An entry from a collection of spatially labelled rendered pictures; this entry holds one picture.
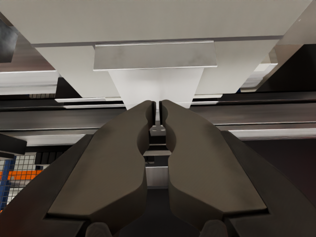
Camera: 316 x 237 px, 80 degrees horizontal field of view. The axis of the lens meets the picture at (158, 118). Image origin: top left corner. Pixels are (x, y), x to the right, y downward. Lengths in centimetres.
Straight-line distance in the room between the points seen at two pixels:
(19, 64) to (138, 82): 15
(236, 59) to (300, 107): 42
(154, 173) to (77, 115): 33
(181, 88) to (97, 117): 32
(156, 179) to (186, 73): 12
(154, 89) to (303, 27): 27
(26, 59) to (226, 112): 41
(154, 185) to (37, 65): 20
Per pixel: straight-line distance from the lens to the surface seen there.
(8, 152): 58
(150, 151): 41
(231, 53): 17
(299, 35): 41
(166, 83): 20
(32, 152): 73
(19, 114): 59
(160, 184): 22
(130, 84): 20
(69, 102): 27
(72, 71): 19
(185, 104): 25
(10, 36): 36
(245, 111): 51
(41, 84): 31
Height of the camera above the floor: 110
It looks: 18 degrees down
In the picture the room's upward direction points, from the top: 179 degrees clockwise
